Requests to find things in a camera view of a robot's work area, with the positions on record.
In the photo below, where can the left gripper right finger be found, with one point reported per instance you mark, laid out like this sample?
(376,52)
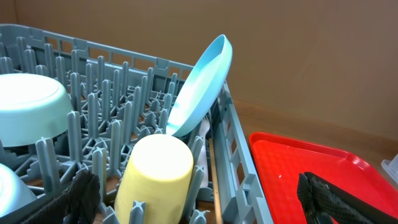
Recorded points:
(324,203)

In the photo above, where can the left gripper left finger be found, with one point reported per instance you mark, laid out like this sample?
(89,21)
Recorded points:
(76,203)

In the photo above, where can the pale green saucer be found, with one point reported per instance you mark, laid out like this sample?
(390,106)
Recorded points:
(14,192)

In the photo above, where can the pale green bowl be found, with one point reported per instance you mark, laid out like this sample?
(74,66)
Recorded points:
(32,107)

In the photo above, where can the wooden chopstick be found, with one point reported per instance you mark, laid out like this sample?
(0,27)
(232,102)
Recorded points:
(216,193)

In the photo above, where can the white plastic fork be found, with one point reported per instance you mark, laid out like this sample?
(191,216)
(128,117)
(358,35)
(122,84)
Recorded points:
(202,159)

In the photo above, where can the large pale blue plate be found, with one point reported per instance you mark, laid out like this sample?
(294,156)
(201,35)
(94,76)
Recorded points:
(201,88)

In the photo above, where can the grey plastic dishwasher rack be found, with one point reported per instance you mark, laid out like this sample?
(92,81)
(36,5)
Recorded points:
(118,98)

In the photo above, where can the red plastic serving tray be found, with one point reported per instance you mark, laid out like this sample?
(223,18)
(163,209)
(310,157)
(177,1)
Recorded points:
(280,160)

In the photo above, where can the clear plastic bin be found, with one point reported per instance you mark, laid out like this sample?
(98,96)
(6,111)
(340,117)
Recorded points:
(391,167)

